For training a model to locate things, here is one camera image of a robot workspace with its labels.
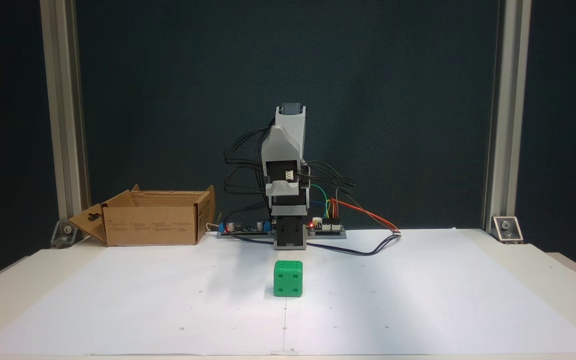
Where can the grey wide fixed gripper finger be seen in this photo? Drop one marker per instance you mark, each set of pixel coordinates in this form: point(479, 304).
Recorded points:
point(280, 147)

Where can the metal corner bracket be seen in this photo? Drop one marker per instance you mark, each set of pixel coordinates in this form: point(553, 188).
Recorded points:
point(507, 229)
point(64, 234)

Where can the aluminium frame post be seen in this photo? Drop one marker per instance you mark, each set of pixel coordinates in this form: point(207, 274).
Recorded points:
point(65, 100)
point(508, 100)

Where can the open cardboard box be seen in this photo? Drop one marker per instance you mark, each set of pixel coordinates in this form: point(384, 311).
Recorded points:
point(153, 227)

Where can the blue and black circuit board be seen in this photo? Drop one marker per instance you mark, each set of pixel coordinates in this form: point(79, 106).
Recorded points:
point(245, 228)

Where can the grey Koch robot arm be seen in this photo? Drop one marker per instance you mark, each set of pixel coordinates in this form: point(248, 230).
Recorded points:
point(290, 116)

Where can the small black circuit board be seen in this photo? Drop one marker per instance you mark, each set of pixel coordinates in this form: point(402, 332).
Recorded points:
point(328, 227)

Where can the green dice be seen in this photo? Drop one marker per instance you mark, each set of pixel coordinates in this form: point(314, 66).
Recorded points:
point(288, 282)

